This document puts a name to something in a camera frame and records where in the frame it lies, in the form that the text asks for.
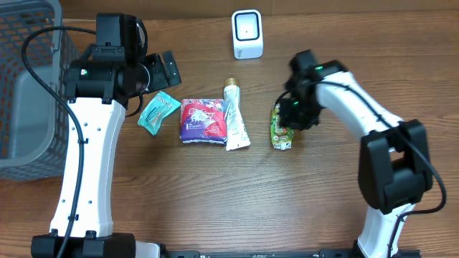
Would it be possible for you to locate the red purple pad pack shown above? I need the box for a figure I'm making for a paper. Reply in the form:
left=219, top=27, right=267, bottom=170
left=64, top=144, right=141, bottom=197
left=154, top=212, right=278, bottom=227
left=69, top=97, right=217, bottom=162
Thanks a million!
left=179, top=99, right=228, bottom=145

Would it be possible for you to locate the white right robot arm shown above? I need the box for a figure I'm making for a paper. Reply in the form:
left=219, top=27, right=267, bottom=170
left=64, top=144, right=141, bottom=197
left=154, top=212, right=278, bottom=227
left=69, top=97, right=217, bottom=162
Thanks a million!
left=276, top=50, right=432, bottom=257

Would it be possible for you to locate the teal wet wipes pack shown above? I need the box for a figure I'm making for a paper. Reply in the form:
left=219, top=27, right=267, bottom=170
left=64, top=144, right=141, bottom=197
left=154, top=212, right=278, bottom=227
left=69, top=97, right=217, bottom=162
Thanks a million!
left=138, top=91, right=181, bottom=135

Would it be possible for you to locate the white barcode scanner box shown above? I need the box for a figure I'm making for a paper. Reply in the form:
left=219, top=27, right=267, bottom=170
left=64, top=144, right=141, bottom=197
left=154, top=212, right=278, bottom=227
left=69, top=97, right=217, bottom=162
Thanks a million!
left=231, top=9, right=264, bottom=59

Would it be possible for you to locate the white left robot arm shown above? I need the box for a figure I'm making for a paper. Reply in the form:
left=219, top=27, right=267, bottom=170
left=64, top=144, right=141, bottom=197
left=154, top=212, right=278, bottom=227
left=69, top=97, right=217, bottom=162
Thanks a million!
left=31, top=14, right=181, bottom=258

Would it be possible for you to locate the grey plastic mesh basket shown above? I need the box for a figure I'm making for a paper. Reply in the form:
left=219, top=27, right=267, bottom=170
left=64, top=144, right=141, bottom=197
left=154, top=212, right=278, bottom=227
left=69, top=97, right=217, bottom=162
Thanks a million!
left=1, top=0, right=68, bottom=181

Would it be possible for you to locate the white tube gold cap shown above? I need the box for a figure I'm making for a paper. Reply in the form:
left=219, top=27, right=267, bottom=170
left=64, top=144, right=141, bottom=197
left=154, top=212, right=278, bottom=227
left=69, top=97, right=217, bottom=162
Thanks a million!
left=224, top=78, right=250, bottom=151

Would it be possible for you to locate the green juice carton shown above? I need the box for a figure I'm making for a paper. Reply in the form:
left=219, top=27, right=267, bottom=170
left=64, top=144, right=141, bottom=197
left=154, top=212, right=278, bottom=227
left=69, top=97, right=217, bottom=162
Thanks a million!
left=270, top=104, right=294, bottom=151

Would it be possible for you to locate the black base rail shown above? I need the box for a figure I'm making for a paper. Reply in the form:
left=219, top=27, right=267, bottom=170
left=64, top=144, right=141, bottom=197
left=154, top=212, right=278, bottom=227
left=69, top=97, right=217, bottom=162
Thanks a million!
left=157, top=249, right=422, bottom=258

